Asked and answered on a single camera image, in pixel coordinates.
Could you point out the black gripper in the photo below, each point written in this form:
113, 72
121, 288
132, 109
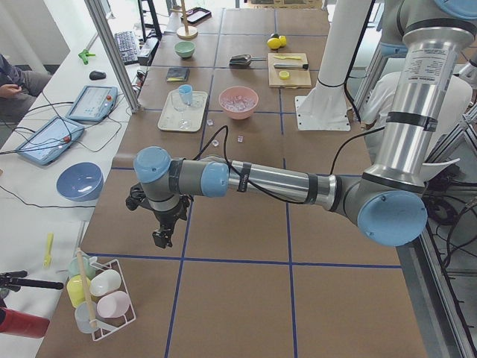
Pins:
166, 218

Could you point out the silver metal ice scoop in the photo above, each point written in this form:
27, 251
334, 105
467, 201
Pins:
244, 60

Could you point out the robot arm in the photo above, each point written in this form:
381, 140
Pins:
385, 201

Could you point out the blue cup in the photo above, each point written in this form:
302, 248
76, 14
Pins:
185, 92

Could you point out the clear ice cubes pile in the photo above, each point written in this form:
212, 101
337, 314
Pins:
238, 103

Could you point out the blue bowl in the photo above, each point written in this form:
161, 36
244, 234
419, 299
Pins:
81, 182

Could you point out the clear wine glass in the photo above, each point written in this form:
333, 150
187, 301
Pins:
177, 104

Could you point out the yellow plastic fork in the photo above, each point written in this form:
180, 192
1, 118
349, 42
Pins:
47, 256

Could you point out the cream serving tray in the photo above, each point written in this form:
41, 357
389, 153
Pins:
179, 117

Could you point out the near teach pendant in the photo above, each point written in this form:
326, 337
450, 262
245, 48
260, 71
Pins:
50, 141

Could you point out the teach pendant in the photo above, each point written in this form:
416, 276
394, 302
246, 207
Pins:
50, 141
93, 104

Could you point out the far teach pendant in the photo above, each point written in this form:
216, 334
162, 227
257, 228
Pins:
93, 104

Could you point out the pink bowl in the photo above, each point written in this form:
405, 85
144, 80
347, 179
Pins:
239, 90

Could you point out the grey yellow cloth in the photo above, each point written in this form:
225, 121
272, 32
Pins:
177, 74

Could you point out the red bottle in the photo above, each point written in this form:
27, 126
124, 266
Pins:
22, 324

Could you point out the black computer mouse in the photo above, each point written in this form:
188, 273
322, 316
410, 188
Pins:
97, 75

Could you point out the green bowl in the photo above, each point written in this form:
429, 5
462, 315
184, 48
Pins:
184, 49

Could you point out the black keyboard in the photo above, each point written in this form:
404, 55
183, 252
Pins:
128, 47

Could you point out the lemon half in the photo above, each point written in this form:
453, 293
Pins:
284, 75

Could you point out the wooden stand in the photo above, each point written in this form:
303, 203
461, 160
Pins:
186, 31

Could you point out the seated person dark shirt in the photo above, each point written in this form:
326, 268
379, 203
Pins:
19, 90

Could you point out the wooden cutting board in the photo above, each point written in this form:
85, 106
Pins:
298, 78

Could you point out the yellow plastic knife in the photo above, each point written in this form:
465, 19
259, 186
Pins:
287, 57

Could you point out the yellow lemon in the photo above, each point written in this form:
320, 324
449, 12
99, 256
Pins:
274, 43
283, 40

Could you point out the white chair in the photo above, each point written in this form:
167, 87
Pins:
430, 170

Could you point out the person in white shirt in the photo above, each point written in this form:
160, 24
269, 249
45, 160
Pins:
375, 111

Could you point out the white wire cup rack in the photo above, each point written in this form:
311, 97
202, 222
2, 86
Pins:
99, 295

